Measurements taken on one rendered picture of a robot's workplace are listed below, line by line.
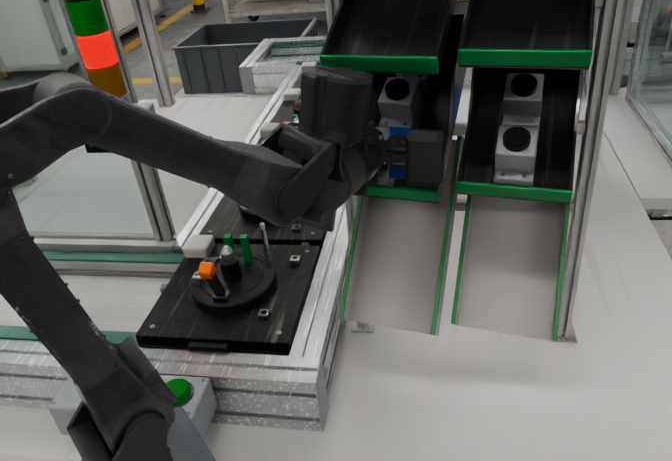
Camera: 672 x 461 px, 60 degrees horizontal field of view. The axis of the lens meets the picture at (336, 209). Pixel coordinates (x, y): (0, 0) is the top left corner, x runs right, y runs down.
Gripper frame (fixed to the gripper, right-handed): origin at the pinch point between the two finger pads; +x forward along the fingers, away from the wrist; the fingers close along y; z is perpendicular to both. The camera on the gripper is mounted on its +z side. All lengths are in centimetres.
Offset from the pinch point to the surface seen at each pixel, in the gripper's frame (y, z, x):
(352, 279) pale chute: 4.3, -20.5, 4.4
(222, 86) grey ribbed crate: 129, -17, 181
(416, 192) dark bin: -5.6, -5.3, -0.7
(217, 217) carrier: 40, -23, 27
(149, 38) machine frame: 105, 8, 98
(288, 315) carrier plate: 14.6, -28.1, 4.5
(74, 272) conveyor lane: 64, -31, 12
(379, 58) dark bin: -2.0, 10.4, -4.6
